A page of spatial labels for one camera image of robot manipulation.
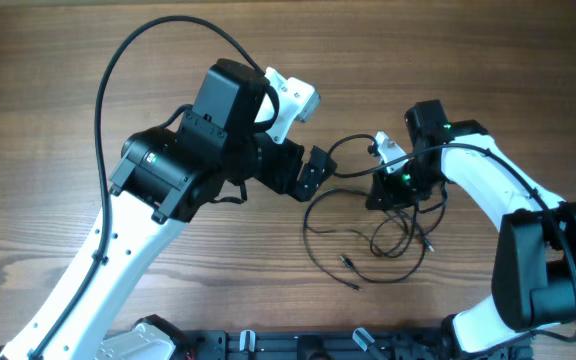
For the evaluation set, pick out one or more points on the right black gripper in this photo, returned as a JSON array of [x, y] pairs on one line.
[[382, 187]]

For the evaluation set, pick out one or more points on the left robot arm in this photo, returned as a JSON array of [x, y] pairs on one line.
[[234, 131]]

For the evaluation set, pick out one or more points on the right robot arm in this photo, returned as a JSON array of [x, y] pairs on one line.
[[533, 286]]

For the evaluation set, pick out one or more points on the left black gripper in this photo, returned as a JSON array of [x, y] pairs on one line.
[[281, 177]]

